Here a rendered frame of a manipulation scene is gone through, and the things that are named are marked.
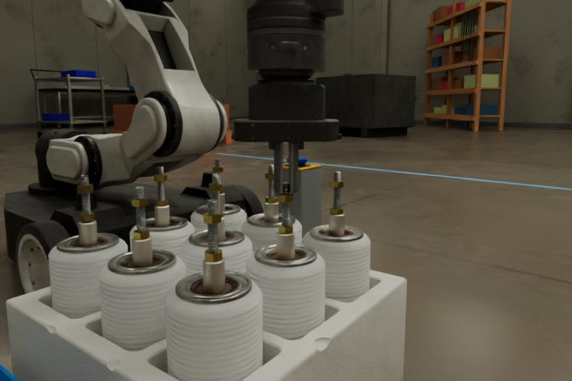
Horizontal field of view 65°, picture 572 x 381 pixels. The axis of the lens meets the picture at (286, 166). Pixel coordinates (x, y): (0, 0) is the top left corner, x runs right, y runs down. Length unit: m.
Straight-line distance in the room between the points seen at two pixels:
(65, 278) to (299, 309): 0.29
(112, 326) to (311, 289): 0.22
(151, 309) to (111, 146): 0.72
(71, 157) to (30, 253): 0.30
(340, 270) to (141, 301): 0.25
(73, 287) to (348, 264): 0.35
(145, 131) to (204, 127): 0.12
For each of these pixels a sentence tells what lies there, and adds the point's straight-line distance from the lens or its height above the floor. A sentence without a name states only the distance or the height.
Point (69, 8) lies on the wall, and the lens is 10.14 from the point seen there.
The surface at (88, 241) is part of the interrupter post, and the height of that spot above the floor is 0.26.
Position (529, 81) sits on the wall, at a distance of 9.82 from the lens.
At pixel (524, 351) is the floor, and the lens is 0.96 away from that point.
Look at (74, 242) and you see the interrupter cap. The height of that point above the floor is 0.25.
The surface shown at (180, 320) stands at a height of 0.24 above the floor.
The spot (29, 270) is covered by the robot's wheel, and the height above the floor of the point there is 0.09.
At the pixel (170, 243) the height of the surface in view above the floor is 0.23.
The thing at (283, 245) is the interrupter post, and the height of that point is 0.27.
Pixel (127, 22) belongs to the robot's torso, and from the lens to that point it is 1.07.
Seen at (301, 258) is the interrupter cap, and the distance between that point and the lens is 0.53.
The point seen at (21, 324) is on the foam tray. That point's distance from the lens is 0.68.
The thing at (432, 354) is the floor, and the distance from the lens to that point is 0.89.
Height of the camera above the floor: 0.43
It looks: 8 degrees down
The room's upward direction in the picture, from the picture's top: straight up
